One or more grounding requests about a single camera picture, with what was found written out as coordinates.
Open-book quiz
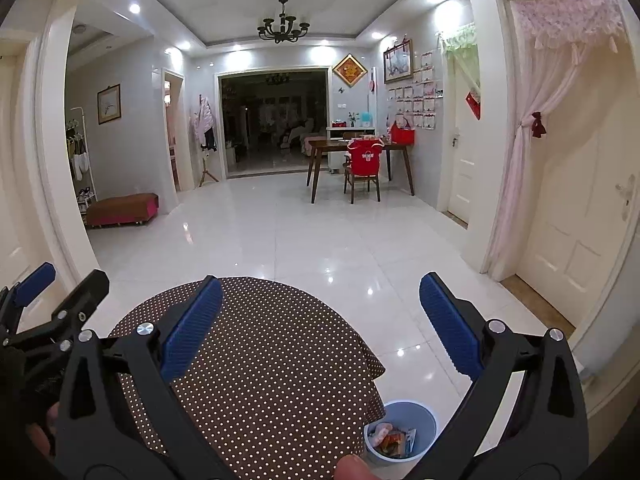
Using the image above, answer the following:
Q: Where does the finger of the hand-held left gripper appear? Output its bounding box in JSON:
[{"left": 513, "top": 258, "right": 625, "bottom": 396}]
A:
[
  {"left": 0, "top": 261, "right": 57, "bottom": 336},
  {"left": 20, "top": 269, "right": 111, "bottom": 361}
]

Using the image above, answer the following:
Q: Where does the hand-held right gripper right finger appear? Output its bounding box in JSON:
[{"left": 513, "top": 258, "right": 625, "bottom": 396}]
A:
[{"left": 410, "top": 272, "right": 591, "bottom": 480}]

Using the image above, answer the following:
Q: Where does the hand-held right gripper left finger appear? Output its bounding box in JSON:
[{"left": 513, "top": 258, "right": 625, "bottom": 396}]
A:
[{"left": 54, "top": 275, "right": 231, "bottom": 480}]

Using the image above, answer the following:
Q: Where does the blue trash bin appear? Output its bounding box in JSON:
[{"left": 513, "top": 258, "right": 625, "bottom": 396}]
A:
[{"left": 364, "top": 400, "right": 437, "bottom": 463}]

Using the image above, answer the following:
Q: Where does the person's left hand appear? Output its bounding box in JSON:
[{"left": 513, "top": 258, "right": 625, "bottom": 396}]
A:
[{"left": 25, "top": 404, "right": 62, "bottom": 457}]

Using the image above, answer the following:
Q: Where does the person's right hand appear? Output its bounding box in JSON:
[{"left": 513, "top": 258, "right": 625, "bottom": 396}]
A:
[{"left": 335, "top": 455, "right": 373, "bottom": 480}]

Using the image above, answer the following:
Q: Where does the round polka-dot table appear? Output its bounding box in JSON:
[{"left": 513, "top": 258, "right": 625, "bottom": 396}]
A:
[{"left": 107, "top": 276, "right": 387, "bottom": 480}]

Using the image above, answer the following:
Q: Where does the red upholstered bench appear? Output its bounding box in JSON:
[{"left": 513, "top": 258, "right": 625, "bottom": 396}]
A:
[{"left": 86, "top": 192, "right": 160, "bottom": 229}]

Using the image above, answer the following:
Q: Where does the white clothes rack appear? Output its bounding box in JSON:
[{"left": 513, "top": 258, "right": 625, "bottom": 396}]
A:
[{"left": 65, "top": 106, "right": 98, "bottom": 226}]

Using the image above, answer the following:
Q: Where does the white narrow door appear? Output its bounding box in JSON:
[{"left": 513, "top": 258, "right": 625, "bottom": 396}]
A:
[{"left": 446, "top": 55, "right": 483, "bottom": 226}]

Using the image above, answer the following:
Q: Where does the wooden coat stand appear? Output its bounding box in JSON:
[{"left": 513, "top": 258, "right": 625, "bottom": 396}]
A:
[{"left": 199, "top": 147, "right": 220, "bottom": 188}]

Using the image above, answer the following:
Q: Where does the wooden chair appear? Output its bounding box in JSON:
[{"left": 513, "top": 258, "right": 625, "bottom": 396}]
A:
[{"left": 343, "top": 155, "right": 382, "bottom": 205}]

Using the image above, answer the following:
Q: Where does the white door behind curtain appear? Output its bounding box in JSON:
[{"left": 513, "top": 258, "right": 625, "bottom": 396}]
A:
[{"left": 515, "top": 60, "right": 640, "bottom": 321}]

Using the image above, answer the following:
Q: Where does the pink lace curtain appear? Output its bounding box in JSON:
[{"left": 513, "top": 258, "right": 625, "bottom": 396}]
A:
[{"left": 487, "top": 0, "right": 631, "bottom": 277}]

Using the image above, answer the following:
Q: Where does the red chair cover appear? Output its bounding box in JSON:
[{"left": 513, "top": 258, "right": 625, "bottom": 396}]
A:
[{"left": 347, "top": 139, "right": 385, "bottom": 176}]

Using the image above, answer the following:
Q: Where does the small framed picture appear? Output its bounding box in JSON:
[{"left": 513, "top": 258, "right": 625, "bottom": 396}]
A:
[{"left": 97, "top": 84, "right": 122, "bottom": 126}]

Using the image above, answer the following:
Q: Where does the red gift bag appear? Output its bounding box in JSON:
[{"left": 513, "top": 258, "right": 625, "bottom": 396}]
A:
[{"left": 390, "top": 115, "right": 417, "bottom": 145}]

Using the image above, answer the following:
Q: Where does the pink jacket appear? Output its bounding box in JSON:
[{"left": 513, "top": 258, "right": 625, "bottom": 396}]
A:
[{"left": 189, "top": 96, "right": 217, "bottom": 151}]

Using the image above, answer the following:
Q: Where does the dark glass sliding door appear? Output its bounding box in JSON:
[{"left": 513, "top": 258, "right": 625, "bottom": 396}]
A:
[{"left": 215, "top": 66, "right": 335, "bottom": 179}]

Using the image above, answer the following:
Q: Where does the wooden dining table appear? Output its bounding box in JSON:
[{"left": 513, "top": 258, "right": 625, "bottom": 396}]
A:
[{"left": 306, "top": 139, "right": 416, "bottom": 205}]

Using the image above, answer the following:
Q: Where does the white sideboard cabinet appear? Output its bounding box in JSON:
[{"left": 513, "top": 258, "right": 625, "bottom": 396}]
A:
[{"left": 326, "top": 126, "right": 376, "bottom": 171}]

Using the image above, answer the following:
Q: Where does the large framed painting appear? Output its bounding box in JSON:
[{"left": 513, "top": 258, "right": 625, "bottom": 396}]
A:
[{"left": 383, "top": 39, "right": 414, "bottom": 84}]

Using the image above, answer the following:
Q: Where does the green valance curtain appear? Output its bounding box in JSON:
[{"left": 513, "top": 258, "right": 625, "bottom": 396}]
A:
[{"left": 439, "top": 23, "right": 482, "bottom": 93}]

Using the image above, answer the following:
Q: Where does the black chandelier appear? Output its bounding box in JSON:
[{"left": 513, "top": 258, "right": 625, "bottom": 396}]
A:
[{"left": 257, "top": 0, "right": 311, "bottom": 44}]

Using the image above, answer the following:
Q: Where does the group of wall cards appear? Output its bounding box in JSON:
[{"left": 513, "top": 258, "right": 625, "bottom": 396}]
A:
[{"left": 387, "top": 50, "right": 446, "bottom": 131}]

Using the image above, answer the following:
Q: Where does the red diamond wall hanging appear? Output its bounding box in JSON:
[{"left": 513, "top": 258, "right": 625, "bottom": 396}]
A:
[{"left": 332, "top": 54, "right": 365, "bottom": 88}]

